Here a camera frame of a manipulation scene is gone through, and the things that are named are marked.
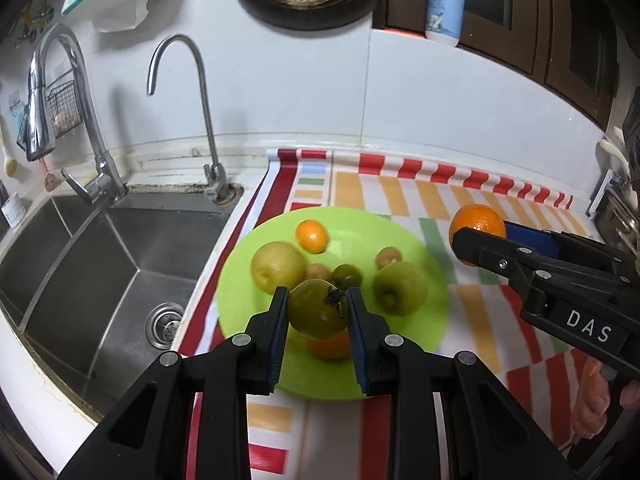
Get small orange tangerine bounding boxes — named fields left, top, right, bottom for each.
left=295, top=219, right=328, bottom=253
left=306, top=330, right=353, bottom=361

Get utensil rack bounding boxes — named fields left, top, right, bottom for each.
left=587, top=169, right=619, bottom=219

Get small green tomato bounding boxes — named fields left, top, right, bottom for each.
left=286, top=280, right=349, bottom=339
left=331, top=263, right=363, bottom=291

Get person's right hand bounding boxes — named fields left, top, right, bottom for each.
left=570, top=355, right=640, bottom=441

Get white scrubbing brush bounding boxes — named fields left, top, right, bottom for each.
left=0, top=115, right=19, bottom=179

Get pull-down steel faucet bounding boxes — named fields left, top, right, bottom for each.
left=26, top=24, right=127, bottom=206

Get green apple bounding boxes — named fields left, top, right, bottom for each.
left=372, top=261, right=429, bottom=317

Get dark brown cabinet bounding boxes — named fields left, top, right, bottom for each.
left=372, top=0, right=622, bottom=132

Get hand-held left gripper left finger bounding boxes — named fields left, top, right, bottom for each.
left=57, top=286, right=290, bottom=480

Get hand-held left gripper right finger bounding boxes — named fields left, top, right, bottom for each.
left=346, top=287, right=581, bottom=480

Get white spoon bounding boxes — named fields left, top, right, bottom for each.
left=596, top=138, right=629, bottom=167

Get gooseneck steel faucet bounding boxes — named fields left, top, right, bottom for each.
left=146, top=34, right=237, bottom=206

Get large orange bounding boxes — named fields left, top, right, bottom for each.
left=448, top=203, right=507, bottom=267

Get yellow-green apple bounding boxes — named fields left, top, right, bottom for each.
left=250, top=241, right=307, bottom=291

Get striped colourful tablecloth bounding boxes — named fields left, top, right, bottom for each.
left=172, top=148, right=640, bottom=480

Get stainless steel sink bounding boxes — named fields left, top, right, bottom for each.
left=0, top=192, right=234, bottom=418

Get wall hooks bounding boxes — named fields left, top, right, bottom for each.
left=14, top=4, right=57, bottom=47

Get white lotion bottle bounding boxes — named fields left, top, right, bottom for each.
left=425, top=0, right=467, bottom=48

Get green plate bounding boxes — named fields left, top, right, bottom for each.
left=216, top=206, right=449, bottom=401

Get black wire basket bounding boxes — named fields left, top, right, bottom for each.
left=17, top=70, right=84, bottom=149

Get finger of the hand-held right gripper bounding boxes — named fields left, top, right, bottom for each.
left=452, top=226, right=562, bottom=312
left=504, top=220, right=637, bottom=282

